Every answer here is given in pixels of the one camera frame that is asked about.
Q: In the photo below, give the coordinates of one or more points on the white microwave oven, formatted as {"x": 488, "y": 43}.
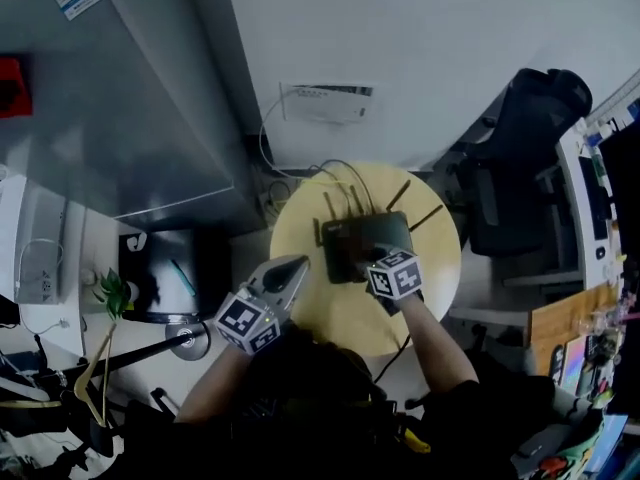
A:
{"x": 35, "y": 228}

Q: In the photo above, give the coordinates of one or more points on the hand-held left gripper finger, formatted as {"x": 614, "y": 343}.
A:
{"x": 260, "y": 280}
{"x": 295, "y": 290}

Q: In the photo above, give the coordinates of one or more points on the potted green plant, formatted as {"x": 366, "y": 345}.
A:
{"x": 115, "y": 293}

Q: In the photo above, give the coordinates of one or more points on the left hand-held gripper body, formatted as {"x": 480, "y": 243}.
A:
{"x": 242, "y": 320}

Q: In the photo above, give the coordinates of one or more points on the person's left forearm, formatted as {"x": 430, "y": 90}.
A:
{"x": 210, "y": 388}

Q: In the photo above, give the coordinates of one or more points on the black router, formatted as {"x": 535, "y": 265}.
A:
{"x": 390, "y": 228}

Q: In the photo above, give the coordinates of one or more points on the wooden clothes hanger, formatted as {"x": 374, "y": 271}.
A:
{"x": 82, "y": 388}

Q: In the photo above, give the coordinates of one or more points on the red paper decoration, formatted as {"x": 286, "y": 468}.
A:
{"x": 15, "y": 88}

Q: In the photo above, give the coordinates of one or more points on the black coat stand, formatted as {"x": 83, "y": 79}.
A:
{"x": 187, "y": 340}

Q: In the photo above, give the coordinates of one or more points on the teal pen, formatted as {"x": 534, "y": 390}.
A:
{"x": 182, "y": 278}

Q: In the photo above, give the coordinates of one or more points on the colourful bag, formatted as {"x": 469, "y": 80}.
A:
{"x": 575, "y": 453}

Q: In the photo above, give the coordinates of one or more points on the white desk under microwave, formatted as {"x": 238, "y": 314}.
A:
{"x": 75, "y": 248}

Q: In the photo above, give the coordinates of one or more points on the wooden board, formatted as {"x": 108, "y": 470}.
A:
{"x": 555, "y": 328}

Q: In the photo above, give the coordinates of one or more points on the person's right forearm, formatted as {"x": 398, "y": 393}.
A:
{"x": 435, "y": 343}

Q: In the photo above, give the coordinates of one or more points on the yellow clip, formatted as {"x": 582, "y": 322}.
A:
{"x": 417, "y": 440}

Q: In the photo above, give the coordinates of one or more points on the white computer desk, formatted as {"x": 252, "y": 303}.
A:
{"x": 575, "y": 248}

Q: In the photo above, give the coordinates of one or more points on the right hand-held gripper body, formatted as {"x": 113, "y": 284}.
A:
{"x": 397, "y": 275}

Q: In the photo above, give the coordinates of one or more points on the silver refrigerator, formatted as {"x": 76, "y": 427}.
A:
{"x": 125, "y": 118}

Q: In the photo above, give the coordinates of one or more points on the black high-back office chair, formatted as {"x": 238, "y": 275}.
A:
{"x": 525, "y": 168}

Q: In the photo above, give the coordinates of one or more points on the black monitor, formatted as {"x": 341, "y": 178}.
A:
{"x": 625, "y": 193}

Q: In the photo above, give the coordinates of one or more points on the person's black shirt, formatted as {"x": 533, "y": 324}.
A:
{"x": 310, "y": 393}

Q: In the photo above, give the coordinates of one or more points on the black keyboard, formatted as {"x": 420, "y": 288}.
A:
{"x": 595, "y": 198}

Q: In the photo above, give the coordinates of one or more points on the white wall network box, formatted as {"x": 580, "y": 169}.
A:
{"x": 325, "y": 105}

